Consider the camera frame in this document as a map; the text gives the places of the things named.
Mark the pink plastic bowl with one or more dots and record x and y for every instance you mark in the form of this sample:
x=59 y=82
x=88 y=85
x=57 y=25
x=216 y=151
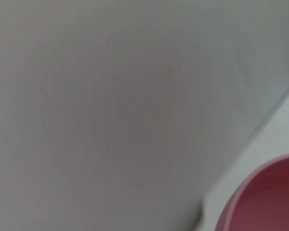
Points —
x=267 y=197

